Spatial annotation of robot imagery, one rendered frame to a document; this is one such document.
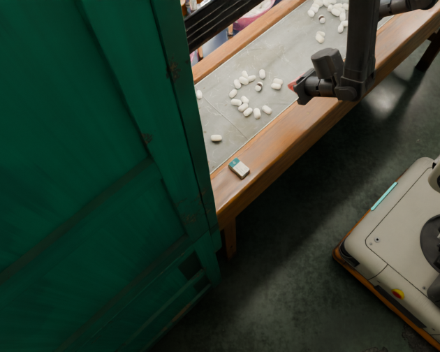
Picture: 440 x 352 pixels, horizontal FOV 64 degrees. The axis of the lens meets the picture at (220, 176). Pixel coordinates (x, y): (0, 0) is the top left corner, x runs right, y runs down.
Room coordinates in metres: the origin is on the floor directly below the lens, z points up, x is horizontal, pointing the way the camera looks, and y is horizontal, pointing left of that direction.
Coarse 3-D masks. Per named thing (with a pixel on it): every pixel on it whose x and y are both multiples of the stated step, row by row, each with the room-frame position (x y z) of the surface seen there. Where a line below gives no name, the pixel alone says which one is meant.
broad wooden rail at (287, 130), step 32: (384, 32) 0.97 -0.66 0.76; (416, 32) 0.96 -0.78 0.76; (384, 64) 0.84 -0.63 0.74; (288, 128) 0.61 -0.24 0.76; (320, 128) 0.64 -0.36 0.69; (256, 160) 0.50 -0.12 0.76; (288, 160) 0.54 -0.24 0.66; (224, 192) 0.41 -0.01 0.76; (256, 192) 0.45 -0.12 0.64; (224, 224) 0.36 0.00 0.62
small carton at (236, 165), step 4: (236, 160) 0.50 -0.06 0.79; (228, 164) 0.49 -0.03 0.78; (232, 164) 0.49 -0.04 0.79; (236, 164) 0.49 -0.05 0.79; (240, 164) 0.48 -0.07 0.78; (232, 168) 0.48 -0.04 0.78; (236, 168) 0.47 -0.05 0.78; (240, 168) 0.47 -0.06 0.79; (244, 168) 0.47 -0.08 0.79; (248, 168) 0.47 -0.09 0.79; (236, 172) 0.46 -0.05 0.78; (240, 172) 0.46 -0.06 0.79; (244, 172) 0.46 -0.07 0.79; (248, 172) 0.46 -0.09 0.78; (240, 176) 0.45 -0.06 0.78; (244, 176) 0.45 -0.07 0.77
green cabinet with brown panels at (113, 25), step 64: (0, 0) 0.23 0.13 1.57; (64, 0) 0.25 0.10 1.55; (128, 0) 0.27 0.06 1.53; (0, 64) 0.21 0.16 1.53; (64, 64) 0.23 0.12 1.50; (128, 64) 0.25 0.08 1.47; (0, 128) 0.19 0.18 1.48; (64, 128) 0.21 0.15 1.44; (128, 128) 0.25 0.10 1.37; (192, 128) 0.28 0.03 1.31; (0, 192) 0.16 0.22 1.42; (64, 192) 0.18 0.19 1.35; (128, 192) 0.21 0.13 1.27; (192, 192) 0.27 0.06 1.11; (0, 256) 0.12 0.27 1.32; (64, 256) 0.13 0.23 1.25; (128, 256) 0.18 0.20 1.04; (0, 320) 0.07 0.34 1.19; (64, 320) 0.07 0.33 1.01
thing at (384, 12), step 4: (384, 0) 0.92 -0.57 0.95; (388, 0) 0.90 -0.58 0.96; (380, 4) 0.91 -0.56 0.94; (384, 4) 0.90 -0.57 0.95; (388, 4) 0.89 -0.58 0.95; (380, 8) 0.90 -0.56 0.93; (384, 8) 0.89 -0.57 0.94; (388, 8) 0.88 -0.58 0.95; (380, 12) 0.90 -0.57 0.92; (384, 12) 0.89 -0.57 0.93; (388, 12) 0.88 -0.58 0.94; (380, 16) 0.90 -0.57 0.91; (384, 16) 0.89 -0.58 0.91; (380, 20) 0.90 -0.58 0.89
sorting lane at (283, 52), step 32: (288, 32) 1.05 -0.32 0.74; (224, 64) 0.93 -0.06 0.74; (256, 64) 0.91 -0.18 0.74; (288, 64) 0.89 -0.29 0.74; (224, 96) 0.78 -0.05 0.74; (256, 96) 0.76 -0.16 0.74; (288, 96) 0.75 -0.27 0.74; (224, 128) 0.65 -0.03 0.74; (256, 128) 0.64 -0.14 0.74; (224, 160) 0.53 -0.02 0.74
